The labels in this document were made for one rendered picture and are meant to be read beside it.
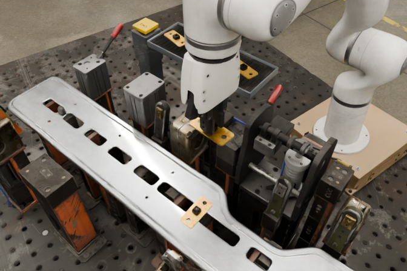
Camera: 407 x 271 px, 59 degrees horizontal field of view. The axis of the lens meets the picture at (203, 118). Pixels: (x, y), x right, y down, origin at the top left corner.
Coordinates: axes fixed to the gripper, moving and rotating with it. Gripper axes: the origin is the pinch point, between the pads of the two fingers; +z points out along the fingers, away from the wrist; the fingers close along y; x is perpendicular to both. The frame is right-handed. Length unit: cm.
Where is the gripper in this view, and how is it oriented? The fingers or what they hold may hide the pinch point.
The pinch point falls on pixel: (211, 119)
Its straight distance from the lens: 65.6
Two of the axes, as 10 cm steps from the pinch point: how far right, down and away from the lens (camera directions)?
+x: 7.2, 4.8, -5.0
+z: 0.1, 7.1, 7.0
